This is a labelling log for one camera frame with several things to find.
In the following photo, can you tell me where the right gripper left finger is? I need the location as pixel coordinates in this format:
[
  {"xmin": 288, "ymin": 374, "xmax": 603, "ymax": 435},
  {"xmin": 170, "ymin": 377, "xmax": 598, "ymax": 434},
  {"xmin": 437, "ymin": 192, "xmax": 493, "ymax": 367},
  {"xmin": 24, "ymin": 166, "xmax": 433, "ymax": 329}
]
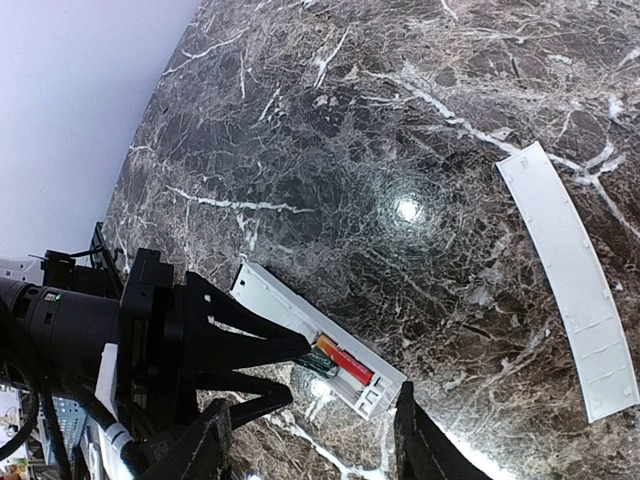
[{"xmin": 139, "ymin": 399, "xmax": 231, "ymax": 480}]

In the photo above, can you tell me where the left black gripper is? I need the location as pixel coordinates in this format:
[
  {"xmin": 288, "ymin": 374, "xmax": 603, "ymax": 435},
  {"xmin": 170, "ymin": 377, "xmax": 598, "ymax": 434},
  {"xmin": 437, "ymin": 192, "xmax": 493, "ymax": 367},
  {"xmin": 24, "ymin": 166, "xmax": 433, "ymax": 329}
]
[{"xmin": 117, "ymin": 248, "xmax": 311, "ymax": 430}]

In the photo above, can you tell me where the green battery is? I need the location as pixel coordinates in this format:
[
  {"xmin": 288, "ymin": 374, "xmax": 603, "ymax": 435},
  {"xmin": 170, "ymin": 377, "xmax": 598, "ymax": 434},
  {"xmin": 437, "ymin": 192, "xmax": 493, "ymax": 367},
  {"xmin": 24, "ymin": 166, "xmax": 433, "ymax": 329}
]
[{"xmin": 293, "ymin": 347, "xmax": 340, "ymax": 379}]

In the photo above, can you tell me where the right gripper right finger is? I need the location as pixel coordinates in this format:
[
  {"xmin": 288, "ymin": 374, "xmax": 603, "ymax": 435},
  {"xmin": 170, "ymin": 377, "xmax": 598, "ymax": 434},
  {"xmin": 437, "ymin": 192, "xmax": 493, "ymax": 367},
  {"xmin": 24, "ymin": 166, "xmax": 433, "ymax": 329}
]
[{"xmin": 394, "ymin": 381, "xmax": 490, "ymax": 480}]

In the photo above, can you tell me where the red battery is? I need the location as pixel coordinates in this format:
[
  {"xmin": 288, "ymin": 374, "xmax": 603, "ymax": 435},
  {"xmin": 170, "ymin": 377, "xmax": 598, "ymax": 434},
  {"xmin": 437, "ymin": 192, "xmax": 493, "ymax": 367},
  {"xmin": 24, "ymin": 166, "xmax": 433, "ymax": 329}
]
[{"xmin": 316, "ymin": 335, "xmax": 374, "ymax": 386}]

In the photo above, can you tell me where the white remote battery cover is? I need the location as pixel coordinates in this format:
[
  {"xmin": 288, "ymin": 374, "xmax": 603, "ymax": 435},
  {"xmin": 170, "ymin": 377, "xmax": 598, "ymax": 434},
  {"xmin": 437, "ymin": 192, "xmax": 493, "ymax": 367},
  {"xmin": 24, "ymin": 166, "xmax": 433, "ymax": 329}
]
[{"xmin": 497, "ymin": 142, "xmax": 639, "ymax": 423}]

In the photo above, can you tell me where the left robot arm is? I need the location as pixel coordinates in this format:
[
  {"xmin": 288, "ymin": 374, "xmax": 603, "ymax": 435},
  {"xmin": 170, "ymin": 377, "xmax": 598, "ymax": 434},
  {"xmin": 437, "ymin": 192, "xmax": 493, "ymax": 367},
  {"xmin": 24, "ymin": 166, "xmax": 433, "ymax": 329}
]
[{"xmin": 1, "ymin": 249, "xmax": 310, "ymax": 479}]

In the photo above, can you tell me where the white remote control body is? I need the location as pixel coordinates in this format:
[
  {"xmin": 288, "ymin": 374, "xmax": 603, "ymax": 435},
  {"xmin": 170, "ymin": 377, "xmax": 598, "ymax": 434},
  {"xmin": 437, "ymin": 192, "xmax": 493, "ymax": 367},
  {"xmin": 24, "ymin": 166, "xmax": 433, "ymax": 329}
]
[{"xmin": 231, "ymin": 262, "xmax": 407, "ymax": 420}]

